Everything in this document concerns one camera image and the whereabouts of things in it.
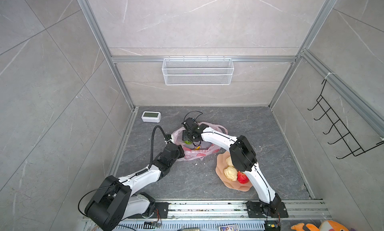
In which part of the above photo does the peach scalloped plastic bowl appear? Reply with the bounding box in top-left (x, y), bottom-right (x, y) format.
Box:
top-left (216, 151), bottom-right (253, 192)

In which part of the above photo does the white digital clock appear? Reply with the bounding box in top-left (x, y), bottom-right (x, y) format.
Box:
top-left (141, 111), bottom-right (162, 123)

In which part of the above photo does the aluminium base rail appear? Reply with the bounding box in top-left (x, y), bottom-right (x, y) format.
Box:
top-left (108, 200), bottom-right (332, 231)

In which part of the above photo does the white wire mesh basket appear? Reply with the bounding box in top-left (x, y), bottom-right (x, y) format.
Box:
top-left (162, 58), bottom-right (235, 86)

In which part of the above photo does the black wire hook rack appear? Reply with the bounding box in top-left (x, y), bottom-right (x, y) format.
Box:
top-left (307, 79), bottom-right (384, 160)

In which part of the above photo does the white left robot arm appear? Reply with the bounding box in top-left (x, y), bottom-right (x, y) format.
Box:
top-left (83, 142), bottom-right (185, 231)

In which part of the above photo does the orange plush toy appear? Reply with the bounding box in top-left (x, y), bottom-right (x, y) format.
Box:
top-left (291, 221), bottom-right (356, 231)

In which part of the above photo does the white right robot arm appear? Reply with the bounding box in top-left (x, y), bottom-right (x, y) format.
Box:
top-left (182, 118), bottom-right (284, 217)

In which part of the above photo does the red fake apple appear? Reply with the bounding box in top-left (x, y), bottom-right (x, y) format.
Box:
top-left (237, 171), bottom-right (250, 184)

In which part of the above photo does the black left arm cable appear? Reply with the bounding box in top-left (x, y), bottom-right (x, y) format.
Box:
top-left (148, 125), bottom-right (172, 170)

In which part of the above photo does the pink printed plastic bag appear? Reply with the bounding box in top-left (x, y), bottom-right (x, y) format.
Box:
top-left (172, 127), bottom-right (221, 161)

